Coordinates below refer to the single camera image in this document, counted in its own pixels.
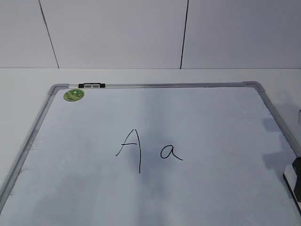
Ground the white board eraser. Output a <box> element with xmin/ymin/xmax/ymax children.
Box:
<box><xmin>283</xmin><ymin>157</ymin><xmax>301</xmax><ymax>205</ymax></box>

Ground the round green magnet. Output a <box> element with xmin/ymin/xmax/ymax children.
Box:
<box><xmin>63</xmin><ymin>89</ymin><xmax>85</xmax><ymax>102</ymax></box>

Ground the black hanging clip on frame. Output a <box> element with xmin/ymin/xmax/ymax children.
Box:
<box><xmin>78</xmin><ymin>83</ymin><xmax>106</xmax><ymax>89</ymax></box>

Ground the white board with grey frame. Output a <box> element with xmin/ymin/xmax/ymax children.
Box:
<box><xmin>0</xmin><ymin>82</ymin><xmax>301</xmax><ymax>226</ymax></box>

